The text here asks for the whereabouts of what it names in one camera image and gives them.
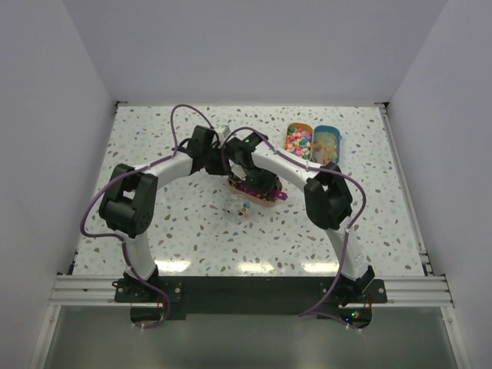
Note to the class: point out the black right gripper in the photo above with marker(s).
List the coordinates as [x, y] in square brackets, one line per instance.
[271, 184]

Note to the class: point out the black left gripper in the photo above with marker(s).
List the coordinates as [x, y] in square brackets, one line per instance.
[218, 171]

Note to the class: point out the magenta plastic scoop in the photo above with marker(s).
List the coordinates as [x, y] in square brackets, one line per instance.
[271, 197]

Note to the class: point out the pink tray of lollipops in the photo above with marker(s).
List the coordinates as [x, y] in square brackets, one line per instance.
[236, 185]

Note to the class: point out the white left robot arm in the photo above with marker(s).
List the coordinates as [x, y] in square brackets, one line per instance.
[128, 199]

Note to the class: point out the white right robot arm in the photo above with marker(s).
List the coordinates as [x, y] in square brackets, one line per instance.
[333, 201]

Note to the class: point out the tan tray of star candies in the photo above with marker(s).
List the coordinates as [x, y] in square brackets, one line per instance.
[299, 140]

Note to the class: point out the blue tray of wrapped candies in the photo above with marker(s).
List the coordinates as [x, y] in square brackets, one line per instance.
[326, 145]

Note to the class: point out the clear glass jar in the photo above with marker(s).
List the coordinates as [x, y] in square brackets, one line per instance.
[237, 208]

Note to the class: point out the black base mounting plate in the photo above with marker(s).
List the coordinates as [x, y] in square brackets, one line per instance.
[174, 298]

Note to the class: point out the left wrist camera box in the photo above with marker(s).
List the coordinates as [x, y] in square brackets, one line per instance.
[223, 131]

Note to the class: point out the aluminium front frame rail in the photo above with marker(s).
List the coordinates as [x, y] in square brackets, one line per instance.
[402, 292]

